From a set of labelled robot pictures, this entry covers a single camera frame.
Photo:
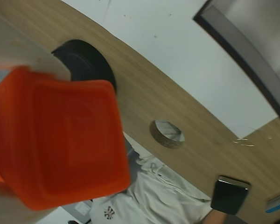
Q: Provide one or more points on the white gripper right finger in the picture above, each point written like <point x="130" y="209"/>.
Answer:
<point x="25" y="46"/>

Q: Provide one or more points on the black phone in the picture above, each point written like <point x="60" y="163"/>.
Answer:
<point x="229" y="194"/>

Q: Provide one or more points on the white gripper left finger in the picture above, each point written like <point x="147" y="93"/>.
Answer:
<point x="7" y="207"/>

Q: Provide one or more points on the blue white flat object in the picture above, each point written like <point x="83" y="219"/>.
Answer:
<point x="278" y="203"/>

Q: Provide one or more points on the clear plastic tape piece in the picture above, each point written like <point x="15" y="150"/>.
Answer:
<point x="243" y="142"/>

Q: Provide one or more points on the cardboard tape roll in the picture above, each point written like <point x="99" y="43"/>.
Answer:
<point x="164" y="142"/>

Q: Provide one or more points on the person's hand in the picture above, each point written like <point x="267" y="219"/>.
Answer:
<point x="214" y="218"/>

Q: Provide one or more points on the white paper sheet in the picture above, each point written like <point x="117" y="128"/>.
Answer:
<point x="88" y="7"/>
<point x="165" y="46"/>

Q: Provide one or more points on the orange cube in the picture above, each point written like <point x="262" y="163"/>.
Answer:
<point x="60" y="140"/>

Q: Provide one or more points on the person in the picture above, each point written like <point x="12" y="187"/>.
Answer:
<point x="154" y="191"/>

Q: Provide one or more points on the black round object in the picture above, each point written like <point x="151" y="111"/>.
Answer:
<point x="84" y="58"/>

